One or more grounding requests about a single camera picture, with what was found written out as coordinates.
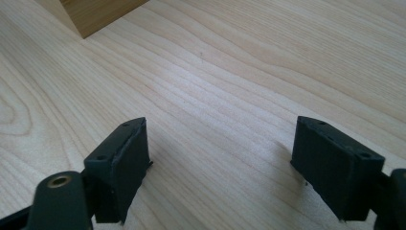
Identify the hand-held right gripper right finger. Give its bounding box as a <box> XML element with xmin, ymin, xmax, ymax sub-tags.
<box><xmin>290</xmin><ymin>115</ymin><xmax>386</xmax><ymax>222</ymax></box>

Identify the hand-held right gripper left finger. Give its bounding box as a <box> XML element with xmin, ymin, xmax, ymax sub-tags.
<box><xmin>83</xmin><ymin>116</ymin><xmax>153</xmax><ymax>224</ymax></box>

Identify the wooden compartment box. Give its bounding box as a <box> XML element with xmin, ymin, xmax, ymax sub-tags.
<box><xmin>34</xmin><ymin>0</ymin><xmax>150</xmax><ymax>39</ymax></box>

